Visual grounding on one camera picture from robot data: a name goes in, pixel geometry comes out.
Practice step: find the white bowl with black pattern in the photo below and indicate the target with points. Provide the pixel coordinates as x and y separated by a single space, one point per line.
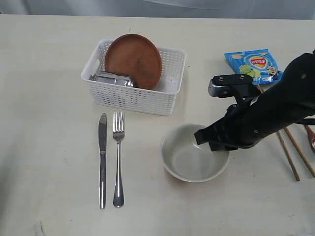
185 160

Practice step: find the silver metal fork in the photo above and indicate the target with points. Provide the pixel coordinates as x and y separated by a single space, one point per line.
118 136

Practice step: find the blue chips bag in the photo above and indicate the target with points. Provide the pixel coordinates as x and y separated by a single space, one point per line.
259 64

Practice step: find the red-brown wooden spoon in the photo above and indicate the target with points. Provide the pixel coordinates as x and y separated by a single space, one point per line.
311 137

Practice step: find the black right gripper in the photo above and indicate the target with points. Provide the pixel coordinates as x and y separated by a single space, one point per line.
242 126

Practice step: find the brown wooden chopstick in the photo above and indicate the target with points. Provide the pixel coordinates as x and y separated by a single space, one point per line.
288 156
300 152

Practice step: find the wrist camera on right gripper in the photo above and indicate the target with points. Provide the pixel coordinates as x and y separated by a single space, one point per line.
239 86

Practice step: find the white perforated plastic basket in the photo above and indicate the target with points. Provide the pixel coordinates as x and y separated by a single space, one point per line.
160 101

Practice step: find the silver table knife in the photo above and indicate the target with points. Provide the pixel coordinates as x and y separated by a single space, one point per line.
102 140

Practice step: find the silver metal cup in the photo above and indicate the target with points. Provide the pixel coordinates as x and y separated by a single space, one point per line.
113 78

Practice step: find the brown round plate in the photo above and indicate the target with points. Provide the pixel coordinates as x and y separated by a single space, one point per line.
137 56

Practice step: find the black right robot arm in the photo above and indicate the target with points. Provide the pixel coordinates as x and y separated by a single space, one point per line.
295 93

